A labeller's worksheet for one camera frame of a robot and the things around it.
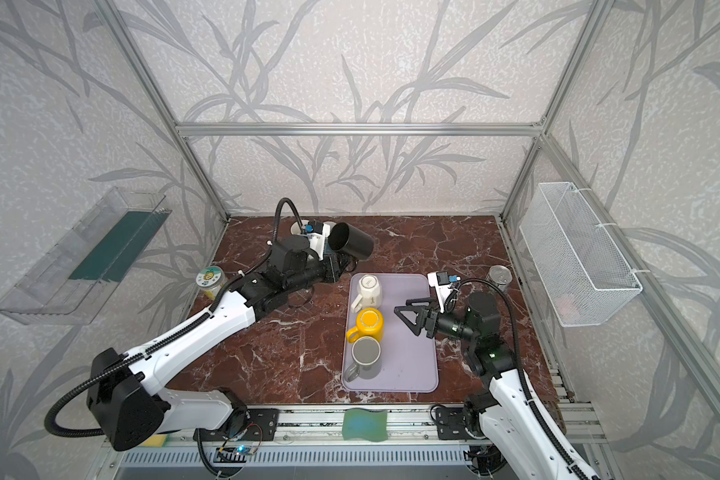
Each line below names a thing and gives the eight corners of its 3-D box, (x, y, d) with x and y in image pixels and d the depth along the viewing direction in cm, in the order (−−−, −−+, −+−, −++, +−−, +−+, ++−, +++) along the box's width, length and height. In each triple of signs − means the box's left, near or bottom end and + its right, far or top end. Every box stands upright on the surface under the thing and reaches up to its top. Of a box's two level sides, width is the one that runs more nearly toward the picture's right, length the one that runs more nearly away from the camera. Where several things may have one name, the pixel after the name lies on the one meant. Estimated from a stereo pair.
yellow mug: (349, 343, 87) (346, 332, 81) (350, 320, 92) (348, 308, 86) (383, 343, 87) (383, 332, 81) (383, 320, 92) (383, 308, 86)
